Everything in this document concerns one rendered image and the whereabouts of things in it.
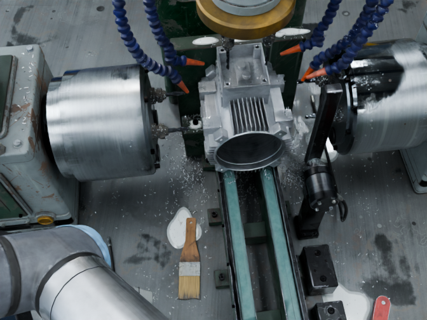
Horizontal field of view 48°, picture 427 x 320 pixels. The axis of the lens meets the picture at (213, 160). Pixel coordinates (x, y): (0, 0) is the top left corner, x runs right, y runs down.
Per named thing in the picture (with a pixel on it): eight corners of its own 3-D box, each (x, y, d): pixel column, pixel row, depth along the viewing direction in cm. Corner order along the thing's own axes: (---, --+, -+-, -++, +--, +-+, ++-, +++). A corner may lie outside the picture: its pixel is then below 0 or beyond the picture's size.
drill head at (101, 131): (29, 121, 123) (-12, 53, 101) (170, 107, 124) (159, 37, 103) (19, 208, 110) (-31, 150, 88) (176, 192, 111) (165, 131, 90)
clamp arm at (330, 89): (303, 157, 106) (323, 81, 84) (316, 155, 106) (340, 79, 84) (306, 170, 104) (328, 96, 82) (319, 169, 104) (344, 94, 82)
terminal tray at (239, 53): (215, 69, 110) (215, 46, 103) (260, 65, 110) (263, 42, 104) (221, 110, 103) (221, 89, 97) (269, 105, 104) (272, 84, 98)
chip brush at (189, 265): (181, 218, 120) (181, 217, 119) (201, 218, 120) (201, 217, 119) (178, 300, 109) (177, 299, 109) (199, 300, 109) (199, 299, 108)
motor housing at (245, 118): (200, 111, 122) (196, 60, 106) (273, 103, 123) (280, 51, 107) (208, 178, 112) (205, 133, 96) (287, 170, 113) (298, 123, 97)
